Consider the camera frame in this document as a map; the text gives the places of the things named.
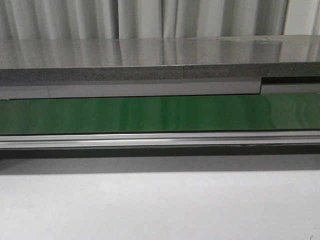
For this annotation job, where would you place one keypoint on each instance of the aluminium conveyor frame rail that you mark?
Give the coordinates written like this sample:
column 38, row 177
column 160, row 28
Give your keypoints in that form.
column 159, row 139

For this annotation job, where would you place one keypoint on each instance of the white pleated curtain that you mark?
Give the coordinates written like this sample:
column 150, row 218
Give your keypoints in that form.
column 126, row 19

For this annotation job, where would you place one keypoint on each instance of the green conveyor belt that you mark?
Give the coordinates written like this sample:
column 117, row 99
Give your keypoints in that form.
column 285, row 111

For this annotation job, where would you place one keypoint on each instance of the grey stone counter slab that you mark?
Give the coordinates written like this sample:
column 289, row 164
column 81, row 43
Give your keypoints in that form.
column 90, row 68

